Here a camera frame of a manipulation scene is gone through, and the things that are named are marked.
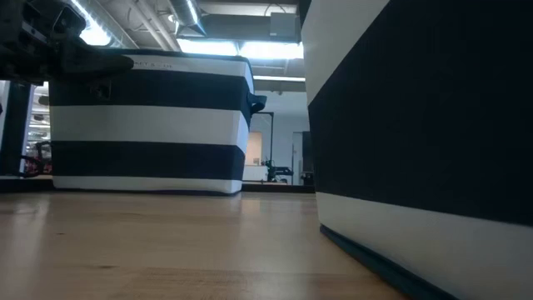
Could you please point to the ceiling light panel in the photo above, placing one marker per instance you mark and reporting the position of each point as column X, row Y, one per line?
column 270, row 50
column 208, row 48

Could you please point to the ceiling strip light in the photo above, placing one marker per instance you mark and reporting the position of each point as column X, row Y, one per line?
column 279, row 78

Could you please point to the dark cabinet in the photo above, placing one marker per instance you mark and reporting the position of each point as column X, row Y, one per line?
column 308, row 150

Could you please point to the silver round air duct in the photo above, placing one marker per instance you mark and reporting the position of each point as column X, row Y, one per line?
column 187, row 14

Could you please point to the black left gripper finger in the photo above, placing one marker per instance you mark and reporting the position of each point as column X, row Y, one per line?
column 96, row 64

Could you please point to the long silver air duct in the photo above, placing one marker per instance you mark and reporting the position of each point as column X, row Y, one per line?
column 112, row 25

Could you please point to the background black robot arm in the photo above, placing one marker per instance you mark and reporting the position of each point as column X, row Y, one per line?
column 279, row 171

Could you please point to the black aluminium table frame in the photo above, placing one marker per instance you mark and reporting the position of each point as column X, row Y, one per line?
column 283, row 188

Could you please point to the black vertical post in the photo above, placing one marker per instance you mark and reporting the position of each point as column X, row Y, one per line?
column 16, row 125

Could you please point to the navy white striped fabric basket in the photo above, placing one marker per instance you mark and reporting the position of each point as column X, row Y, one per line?
column 416, row 125

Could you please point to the white cabinet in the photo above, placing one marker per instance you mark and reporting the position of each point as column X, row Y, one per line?
column 256, row 173

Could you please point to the grey ceiling unit box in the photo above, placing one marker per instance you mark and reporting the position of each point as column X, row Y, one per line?
column 285, row 25

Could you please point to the beige door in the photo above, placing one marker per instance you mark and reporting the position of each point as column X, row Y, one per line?
column 254, row 148

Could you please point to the striped fabric basket with label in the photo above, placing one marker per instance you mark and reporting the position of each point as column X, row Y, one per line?
column 145, row 125

